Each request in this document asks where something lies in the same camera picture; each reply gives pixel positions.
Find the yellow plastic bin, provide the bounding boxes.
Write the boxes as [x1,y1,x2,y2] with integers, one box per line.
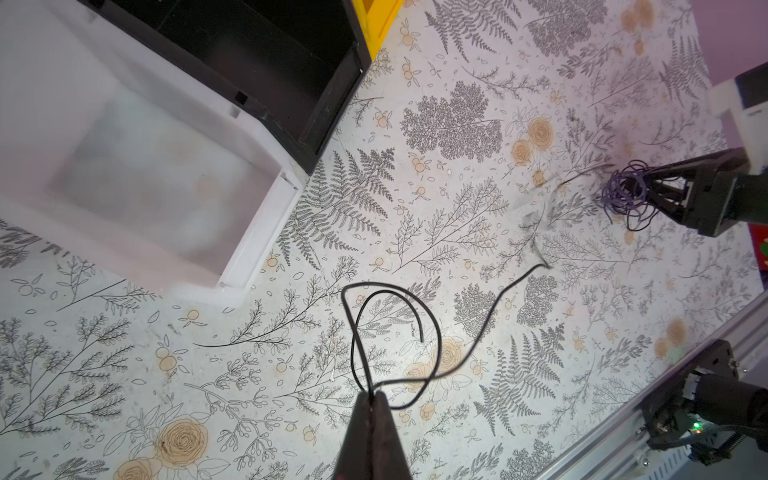
[351,0,403,60]

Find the aluminium frame rail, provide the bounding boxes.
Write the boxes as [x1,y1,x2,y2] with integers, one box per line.
[537,294,767,479]

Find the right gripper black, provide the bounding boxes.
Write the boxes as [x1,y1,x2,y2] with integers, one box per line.
[642,148,767,237]

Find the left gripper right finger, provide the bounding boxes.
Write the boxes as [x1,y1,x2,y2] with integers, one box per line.
[373,392,412,480]

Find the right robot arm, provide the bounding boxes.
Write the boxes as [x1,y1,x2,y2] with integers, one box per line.
[621,148,767,465]

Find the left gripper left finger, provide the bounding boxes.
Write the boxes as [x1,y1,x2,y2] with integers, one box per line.
[332,393,373,480]

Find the black cable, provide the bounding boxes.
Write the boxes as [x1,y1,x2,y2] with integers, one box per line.
[340,262,552,412]

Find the black plastic bin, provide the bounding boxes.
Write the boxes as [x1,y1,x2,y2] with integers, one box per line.
[85,0,372,174]

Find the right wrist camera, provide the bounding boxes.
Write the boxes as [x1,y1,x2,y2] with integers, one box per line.
[708,63,767,164]

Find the white plastic bin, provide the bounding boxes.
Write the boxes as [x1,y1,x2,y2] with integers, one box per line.
[1,1,308,306]

